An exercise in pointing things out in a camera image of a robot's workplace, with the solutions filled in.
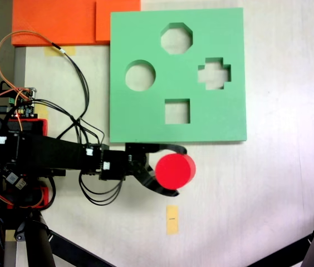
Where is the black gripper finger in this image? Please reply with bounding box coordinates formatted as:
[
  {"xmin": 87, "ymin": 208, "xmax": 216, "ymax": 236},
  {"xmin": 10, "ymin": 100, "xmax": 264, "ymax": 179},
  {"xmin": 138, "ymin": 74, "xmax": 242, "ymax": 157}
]
[
  {"xmin": 145, "ymin": 144, "xmax": 188, "ymax": 155},
  {"xmin": 136, "ymin": 162, "xmax": 180, "ymax": 197}
]

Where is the red cylinder block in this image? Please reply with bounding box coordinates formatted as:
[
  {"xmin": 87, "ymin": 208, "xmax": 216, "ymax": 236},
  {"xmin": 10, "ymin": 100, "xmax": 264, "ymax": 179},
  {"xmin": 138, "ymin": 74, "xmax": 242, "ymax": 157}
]
[{"xmin": 155, "ymin": 153, "xmax": 197, "ymax": 190}]

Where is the orange foam block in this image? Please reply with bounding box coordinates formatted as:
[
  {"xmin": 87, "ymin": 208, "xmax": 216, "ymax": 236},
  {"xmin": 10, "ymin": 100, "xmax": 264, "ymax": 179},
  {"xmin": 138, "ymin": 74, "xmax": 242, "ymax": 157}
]
[{"xmin": 11, "ymin": 0, "xmax": 141, "ymax": 47}]

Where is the green shape sorter board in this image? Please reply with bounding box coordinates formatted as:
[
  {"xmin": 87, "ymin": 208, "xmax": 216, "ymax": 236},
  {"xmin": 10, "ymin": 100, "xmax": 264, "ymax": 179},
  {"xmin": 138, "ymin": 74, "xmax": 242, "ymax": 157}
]
[{"xmin": 109, "ymin": 7, "xmax": 248, "ymax": 144}]

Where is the yellow tape marker strip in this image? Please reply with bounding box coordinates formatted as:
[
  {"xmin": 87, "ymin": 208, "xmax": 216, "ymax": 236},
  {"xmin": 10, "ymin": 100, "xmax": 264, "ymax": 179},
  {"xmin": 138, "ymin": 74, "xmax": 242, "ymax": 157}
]
[{"xmin": 166, "ymin": 205, "xmax": 179, "ymax": 236}]

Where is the red and black table clamp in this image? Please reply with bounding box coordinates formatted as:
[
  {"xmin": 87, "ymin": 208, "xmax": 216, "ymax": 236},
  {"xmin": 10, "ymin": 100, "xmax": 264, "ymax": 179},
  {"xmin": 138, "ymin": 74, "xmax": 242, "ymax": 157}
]
[
  {"xmin": 0, "ymin": 186, "xmax": 50, "ymax": 211},
  {"xmin": 0, "ymin": 116, "xmax": 48, "ymax": 137}
]

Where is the controller circuit board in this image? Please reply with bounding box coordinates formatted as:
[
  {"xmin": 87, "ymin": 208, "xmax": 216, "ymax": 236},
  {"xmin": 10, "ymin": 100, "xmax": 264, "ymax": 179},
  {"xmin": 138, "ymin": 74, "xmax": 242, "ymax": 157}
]
[{"xmin": 8, "ymin": 87, "xmax": 38, "ymax": 118}]

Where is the black driver board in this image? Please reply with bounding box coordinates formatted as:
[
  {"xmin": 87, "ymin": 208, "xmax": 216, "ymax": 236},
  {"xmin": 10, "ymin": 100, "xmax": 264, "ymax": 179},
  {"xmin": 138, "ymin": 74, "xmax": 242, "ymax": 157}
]
[{"xmin": 5, "ymin": 171, "xmax": 27, "ymax": 190}]

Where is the thick black tripod leg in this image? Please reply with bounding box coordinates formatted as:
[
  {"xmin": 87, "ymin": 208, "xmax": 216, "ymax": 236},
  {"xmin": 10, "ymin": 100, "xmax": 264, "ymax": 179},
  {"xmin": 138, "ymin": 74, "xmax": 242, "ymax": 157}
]
[{"xmin": 3, "ymin": 211, "xmax": 56, "ymax": 267}]

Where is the black motor cable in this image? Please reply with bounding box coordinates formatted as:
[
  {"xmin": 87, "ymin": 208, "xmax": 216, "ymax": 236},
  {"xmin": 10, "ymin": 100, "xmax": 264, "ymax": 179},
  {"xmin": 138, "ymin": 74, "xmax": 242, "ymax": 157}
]
[
  {"xmin": 78, "ymin": 172, "xmax": 126, "ymax": 206},
  {"xmin": 72, "ymin": 117, "xmax": 105, "ymax": 146}
]

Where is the long black cable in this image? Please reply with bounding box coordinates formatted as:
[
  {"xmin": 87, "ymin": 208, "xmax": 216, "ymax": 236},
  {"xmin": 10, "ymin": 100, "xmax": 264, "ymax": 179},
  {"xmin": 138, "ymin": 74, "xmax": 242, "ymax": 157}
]
[{"xmin": 51, "ymin": 41, "xmax": 90, "ymax": 140}]

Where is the orange wire loop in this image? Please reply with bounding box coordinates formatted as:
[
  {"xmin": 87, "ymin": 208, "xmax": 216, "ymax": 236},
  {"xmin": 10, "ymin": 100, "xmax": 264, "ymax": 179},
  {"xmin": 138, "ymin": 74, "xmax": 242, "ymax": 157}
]
[{"xmin": 0, "ymin": 30, "xmax": 56, "ymax": 95}]

